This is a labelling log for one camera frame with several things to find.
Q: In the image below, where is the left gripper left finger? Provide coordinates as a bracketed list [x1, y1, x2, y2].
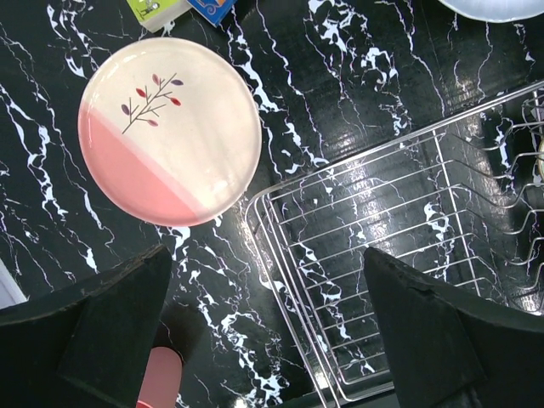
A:
[1, 245, 172, 407]

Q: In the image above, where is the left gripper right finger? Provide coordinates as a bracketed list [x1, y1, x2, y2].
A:
[364, 247, 543, 407]

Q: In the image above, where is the pale green ceramic bowl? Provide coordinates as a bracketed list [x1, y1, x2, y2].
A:
[536, 139, 544, 182]

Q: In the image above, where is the pink plastic cup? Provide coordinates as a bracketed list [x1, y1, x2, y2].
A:
[136, 347, 183, 408]

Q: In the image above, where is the pink cream floral plate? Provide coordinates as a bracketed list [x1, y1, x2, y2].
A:
[77, 37, 262, 227]

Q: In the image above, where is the green book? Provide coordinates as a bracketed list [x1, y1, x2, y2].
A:
[127, 0, 191, 32]

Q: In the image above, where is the white paper plate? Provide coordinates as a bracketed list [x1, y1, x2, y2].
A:
[439, 0, 544, 23]

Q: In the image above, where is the blue book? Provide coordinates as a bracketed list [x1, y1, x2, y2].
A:
[187, 0, 236, 27]

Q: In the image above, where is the steel wire dish rack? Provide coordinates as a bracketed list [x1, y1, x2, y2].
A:
[246, 82, 543, 407]

